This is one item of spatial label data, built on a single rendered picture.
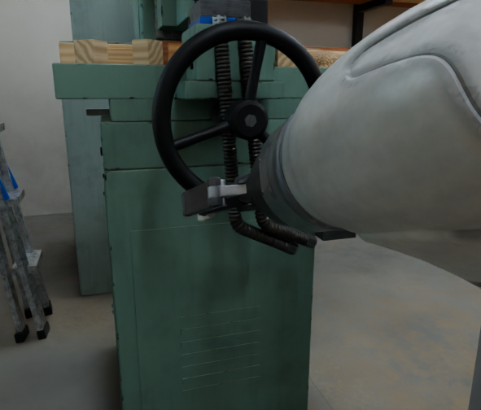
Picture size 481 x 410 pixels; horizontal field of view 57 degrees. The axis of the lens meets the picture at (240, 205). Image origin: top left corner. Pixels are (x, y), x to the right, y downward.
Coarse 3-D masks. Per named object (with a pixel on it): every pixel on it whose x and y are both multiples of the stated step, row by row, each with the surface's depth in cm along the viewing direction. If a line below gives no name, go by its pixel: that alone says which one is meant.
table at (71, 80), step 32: (64, 64) 75; (96, 64) 77; (128, 64) 78; (160, 64) 80; (64, 96) 76; (96, 96) 78; (128, 96) 79; (192, 96) 73; (256, 96) 76; (288, 96) 88
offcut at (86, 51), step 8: (80, 40) 77; (88, 40) 77; (96, 40) 77; (80, 48) 78; (88, 48) 77; (96, 48) 77; (104, 48) 79; (80, 56) 78; (88, 56) 78; (96, 56) 78; (104, 56) 80
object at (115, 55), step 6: (108, 48) 91; (114, 48) 91; (120, 48) 91; (108, 54) 91; (114, 54) 91; (120, 54) 91; (126, 54) 92; (132, 54) 92; (108, 60) 91; (114, 60) 91; (120, 60) 92; (126, 60) 92; (132, 60) 92
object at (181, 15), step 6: (180, 0) 96; (186, 0) 89; (180, 6) 96; (186, 6) 89; (180, 12) 97; (186, 12) 90; (180, 18) 97; (186, 18) 91; (180, 24) 100; (186, 24) 100
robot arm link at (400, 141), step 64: (448, 0) 16; (384, 64) 17; (448, 64) 14; (320, 128) 21; (384, 128) 17; (448, 128) 15; (320, 192) 22; (384, 192) 18; (448, 192) 16; (448, 256) 21
